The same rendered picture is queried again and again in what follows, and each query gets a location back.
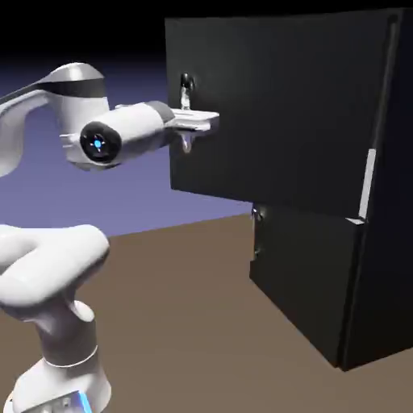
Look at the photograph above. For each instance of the black cabinet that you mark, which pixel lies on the black cabinet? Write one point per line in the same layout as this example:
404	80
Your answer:
384	258

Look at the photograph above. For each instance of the black lower cabinet door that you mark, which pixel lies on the black lower cabinet door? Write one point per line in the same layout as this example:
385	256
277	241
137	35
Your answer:
300	274

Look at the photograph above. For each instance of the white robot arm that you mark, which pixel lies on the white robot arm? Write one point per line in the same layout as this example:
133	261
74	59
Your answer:
135	127

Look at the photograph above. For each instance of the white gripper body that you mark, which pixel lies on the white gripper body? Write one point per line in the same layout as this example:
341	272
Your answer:
193	118

